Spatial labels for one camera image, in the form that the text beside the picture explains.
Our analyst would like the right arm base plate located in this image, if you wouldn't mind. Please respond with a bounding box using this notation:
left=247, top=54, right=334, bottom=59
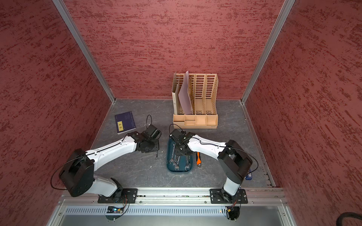
left=209, top=188, right=248, bottom=204

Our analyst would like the orange handled adjustable wrench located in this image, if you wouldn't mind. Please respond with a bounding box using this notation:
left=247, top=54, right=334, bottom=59
left=196, top=152, right=202, bottom=168

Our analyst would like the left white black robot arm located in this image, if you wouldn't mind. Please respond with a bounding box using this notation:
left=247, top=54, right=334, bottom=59
left=59, top=124, right=162, bottom=203

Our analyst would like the silver wrench in tray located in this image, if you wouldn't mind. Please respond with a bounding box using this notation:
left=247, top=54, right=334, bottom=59
left=184, top=160, right=190, bottom=172

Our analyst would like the blue flat box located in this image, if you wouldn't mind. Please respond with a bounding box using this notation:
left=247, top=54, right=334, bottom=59
left=245, top=170, right=253, bottom=180

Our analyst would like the dark purple notebook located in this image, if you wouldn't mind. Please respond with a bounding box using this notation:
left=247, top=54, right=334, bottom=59
left=115, top=111, right=136, bottom=134

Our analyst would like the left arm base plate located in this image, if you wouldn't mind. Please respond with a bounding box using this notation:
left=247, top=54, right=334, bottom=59
left=98, top=188, right=138, bottom=204

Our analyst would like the beige folder in organizer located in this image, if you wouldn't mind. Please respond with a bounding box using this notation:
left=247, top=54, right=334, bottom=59
left=172, top=73, right=180, bottom=115

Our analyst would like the teal plastic storage tray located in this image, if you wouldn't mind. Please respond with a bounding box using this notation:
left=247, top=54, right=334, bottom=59
left=166, top=138, right=193, bottom=173

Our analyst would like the purple folder in organizer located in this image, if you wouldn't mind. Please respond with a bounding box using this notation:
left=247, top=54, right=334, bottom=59
left=178, top=71, right=192, bottom=115

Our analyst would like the wooden desk file organizer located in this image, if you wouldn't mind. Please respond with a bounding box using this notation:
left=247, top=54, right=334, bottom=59
left=172, top=73, right=218, bottom=129

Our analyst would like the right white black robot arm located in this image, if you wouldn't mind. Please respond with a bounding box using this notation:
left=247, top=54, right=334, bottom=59
left=170, top=130, right=253, bottom=196

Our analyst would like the aluminium front rail frame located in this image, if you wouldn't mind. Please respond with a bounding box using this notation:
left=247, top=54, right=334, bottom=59
left=48, top=187, right=296, bottom=226

